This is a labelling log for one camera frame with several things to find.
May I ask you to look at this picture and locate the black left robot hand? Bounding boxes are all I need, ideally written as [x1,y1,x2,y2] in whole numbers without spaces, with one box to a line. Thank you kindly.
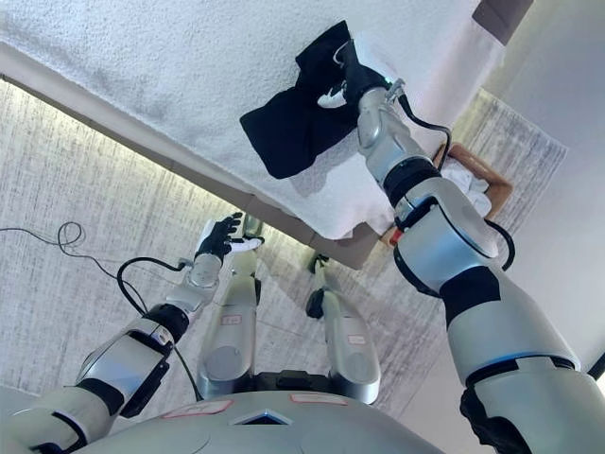
[196,211,266,260]

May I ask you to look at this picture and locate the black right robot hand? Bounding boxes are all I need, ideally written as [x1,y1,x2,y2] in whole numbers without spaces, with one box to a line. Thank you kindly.
[317,41,392,109]

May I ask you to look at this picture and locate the black garment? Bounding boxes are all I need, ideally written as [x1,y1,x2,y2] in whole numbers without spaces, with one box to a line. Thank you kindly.
[239,19,375,181]

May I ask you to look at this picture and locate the brown wicker basket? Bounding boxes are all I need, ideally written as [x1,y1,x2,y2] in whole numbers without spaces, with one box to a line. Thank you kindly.
[377,143,514,248]

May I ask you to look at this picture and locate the silver left robot leg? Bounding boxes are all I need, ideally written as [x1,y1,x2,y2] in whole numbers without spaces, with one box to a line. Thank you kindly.
[195,214,264,394]

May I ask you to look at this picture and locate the silver robot leg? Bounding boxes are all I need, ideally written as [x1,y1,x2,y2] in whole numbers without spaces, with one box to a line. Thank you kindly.
[304,253,382,407]
[195,214,264,394]

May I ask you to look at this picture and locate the grey streaked rug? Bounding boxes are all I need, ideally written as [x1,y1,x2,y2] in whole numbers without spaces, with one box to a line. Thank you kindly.
[0,78,569,423]

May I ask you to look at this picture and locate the white printed garment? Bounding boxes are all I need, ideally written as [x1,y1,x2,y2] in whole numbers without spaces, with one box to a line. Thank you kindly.
[441,159,493,219]

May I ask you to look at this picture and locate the silver right robot leg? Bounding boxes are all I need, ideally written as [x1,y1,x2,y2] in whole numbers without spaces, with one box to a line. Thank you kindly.
[304,253,382,407]

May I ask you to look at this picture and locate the white textured blanket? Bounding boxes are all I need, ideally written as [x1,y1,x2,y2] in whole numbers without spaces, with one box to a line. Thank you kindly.
[0,0,484,240]

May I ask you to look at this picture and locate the silver robot torso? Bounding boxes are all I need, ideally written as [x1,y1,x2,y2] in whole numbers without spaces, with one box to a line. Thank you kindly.
[60,371,456,454]

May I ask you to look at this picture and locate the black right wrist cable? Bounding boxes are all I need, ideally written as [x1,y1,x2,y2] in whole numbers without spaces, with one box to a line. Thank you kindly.
[386,79,517,271]

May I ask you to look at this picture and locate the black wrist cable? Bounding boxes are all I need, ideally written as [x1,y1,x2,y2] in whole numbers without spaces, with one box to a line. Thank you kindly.
[386,79,517,271]
[116,255,200,404]

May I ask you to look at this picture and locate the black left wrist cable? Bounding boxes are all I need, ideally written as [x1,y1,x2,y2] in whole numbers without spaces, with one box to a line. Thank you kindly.
[116,255,200,404]

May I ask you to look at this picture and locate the thin black floor cable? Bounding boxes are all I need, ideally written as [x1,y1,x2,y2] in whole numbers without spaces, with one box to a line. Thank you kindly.
[0,221,148,314]

